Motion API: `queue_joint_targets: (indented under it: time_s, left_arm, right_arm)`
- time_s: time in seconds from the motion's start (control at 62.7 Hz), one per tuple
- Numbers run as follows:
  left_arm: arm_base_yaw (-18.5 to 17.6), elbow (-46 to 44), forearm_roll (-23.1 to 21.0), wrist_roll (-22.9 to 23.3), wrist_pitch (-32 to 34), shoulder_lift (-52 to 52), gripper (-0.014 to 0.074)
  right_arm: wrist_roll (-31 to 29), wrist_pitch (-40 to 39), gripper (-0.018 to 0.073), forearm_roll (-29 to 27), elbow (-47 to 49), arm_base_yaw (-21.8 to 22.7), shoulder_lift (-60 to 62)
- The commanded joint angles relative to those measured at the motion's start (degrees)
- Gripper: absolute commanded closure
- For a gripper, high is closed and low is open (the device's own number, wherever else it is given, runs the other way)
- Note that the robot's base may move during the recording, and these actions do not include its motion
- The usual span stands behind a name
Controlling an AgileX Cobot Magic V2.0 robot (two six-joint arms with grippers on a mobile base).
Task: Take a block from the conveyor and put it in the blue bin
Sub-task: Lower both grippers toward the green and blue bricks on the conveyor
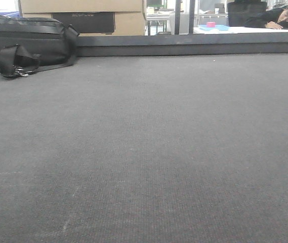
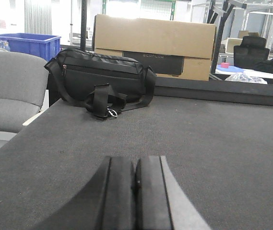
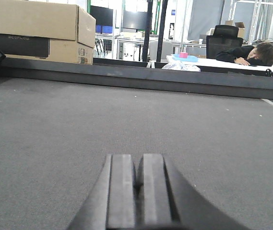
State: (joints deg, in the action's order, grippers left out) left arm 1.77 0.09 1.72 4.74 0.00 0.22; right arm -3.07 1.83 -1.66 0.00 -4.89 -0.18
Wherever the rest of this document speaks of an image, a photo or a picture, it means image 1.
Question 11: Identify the black office chair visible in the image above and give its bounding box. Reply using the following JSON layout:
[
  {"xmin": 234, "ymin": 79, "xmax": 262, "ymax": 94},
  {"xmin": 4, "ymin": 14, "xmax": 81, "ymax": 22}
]
[{"xmin": 227, "ymin": 0, "xmax": 267, "ymax": 27}]

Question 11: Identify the black vertical pole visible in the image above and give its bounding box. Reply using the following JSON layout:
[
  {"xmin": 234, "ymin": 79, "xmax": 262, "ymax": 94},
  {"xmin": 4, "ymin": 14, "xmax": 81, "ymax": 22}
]
[{"xmin": 188, "ymin": 0, "xmax": 196, "ymax": 34}]

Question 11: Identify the person sleeping on table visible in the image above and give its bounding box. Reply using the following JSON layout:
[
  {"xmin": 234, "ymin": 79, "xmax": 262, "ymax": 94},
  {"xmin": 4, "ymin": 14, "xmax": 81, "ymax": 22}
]
[{"xmin": 243, "ymin": 5, "xmax": 288, "ymax": 29}]

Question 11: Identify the pink tape roll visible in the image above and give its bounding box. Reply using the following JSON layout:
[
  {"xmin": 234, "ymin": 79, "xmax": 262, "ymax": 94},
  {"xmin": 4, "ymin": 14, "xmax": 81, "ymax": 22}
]
[{"xmin": 206, "ymin": 21, "xmax": 216, "ymax": 28}]

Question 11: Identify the light blue tray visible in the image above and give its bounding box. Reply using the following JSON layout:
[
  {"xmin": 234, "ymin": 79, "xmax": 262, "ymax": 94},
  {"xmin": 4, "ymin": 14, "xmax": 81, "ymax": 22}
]
[{"xmin": 199, "ymin": 25, "xmax": 229, "ymax": 31}]

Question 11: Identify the black fabric shoulder bag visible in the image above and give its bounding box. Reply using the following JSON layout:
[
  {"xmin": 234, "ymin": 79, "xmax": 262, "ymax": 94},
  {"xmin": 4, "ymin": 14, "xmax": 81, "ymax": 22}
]
[{"xmin": 0, "ymin": 15, "xmax": 79, "ymax": 78}]

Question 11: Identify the large cardboard box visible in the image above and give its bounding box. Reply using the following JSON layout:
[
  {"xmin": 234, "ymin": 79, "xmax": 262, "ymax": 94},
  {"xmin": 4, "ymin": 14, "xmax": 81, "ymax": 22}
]
[{"xmin": 23, "ymin": 12, "xmax": 146, "ymax": 36}]

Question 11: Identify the dark raised platform edge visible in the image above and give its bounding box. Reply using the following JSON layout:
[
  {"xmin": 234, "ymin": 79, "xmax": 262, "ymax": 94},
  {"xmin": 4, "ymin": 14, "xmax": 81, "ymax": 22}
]
[{"xmin": 76, "ymin": 30, "xmax": 288, "ymax": 57}]

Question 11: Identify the upper cardboard box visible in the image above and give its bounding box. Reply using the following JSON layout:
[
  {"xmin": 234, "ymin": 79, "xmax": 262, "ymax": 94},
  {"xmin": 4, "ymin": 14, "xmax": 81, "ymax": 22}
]
[{"xmin": 20, "ymin": 0, "xmax": 146, "ymax": 13}]

